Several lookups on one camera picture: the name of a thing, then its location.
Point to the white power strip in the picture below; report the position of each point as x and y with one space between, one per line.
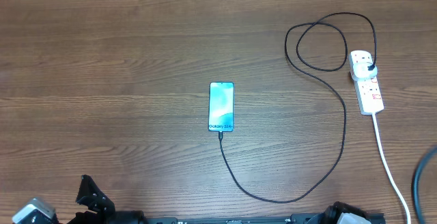
368 91

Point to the Samsung Galaxy smartphone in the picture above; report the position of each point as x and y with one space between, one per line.
221 107

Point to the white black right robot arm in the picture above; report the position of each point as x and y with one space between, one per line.
341 213

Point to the white charger plug adapter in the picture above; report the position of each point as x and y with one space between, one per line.
363 71

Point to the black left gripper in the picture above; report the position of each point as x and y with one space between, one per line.
101 203

